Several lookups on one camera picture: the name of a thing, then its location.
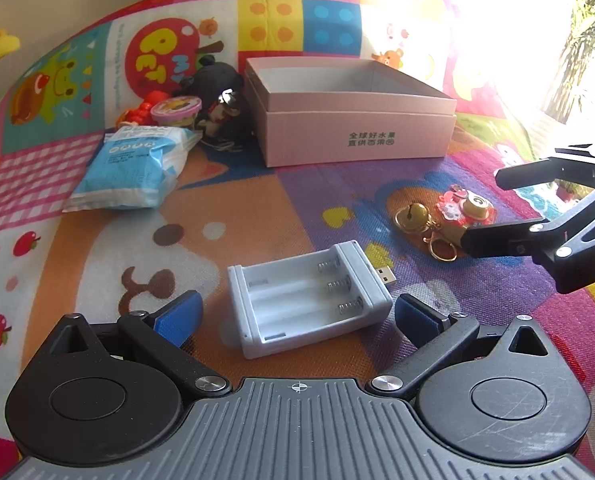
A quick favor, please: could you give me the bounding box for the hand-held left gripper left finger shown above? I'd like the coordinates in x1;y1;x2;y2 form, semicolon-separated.
47;291;233;398

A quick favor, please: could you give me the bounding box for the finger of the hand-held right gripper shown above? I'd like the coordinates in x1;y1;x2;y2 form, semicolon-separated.
494;144;595;191
459;180;595;260

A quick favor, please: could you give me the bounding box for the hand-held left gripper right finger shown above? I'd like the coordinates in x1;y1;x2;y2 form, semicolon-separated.
367;294;551;396

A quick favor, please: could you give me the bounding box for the pink charm keychain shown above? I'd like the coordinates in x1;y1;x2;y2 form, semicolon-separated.
435;185;493;226

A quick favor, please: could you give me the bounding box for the gold bell keychain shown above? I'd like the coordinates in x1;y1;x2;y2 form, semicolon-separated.
395;201;458;262

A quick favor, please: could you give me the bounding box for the white battery charger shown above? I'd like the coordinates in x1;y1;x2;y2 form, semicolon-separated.
226;241;397;360

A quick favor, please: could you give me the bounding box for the blue tissue packet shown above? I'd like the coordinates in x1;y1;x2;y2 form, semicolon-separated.
62;126;203;211

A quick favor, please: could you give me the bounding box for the pink cardboard box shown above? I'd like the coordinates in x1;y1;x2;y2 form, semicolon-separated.
243;56;458;167

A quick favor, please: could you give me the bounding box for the pink toy dessert cup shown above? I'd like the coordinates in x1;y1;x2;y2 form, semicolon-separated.
150;97;203;130

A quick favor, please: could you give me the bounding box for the red hooded figurine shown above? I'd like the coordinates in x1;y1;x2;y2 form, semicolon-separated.
137;90;170;123

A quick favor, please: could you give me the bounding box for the black plush toy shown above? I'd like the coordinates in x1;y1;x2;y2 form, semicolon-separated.
172;55;245;111

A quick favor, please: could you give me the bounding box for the colourful cartoon play mat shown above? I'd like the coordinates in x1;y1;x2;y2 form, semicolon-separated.
0;0;595;480

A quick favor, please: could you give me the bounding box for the green potted plant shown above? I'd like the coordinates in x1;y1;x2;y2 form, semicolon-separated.
542;0;595;126

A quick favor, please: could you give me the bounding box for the small orange toy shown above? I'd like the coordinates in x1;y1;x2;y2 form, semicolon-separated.
116;105;145;129

